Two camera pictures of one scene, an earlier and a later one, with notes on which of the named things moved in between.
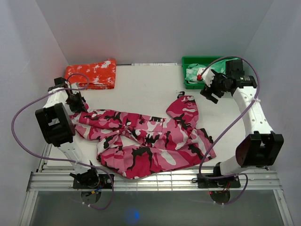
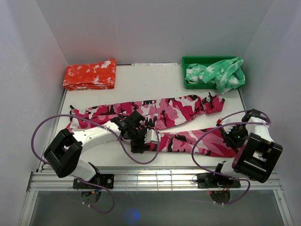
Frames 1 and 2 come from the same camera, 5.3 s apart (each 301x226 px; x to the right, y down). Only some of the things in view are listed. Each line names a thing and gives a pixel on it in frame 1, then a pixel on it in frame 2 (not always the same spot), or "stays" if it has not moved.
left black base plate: (105, 182) stays
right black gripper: (207, 91) to (233, 143)
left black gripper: (80, 107) to (135, 147)
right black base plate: (228, 182) stays
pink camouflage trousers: (141, 147) to (159, 115)
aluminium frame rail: (61, 180) stays
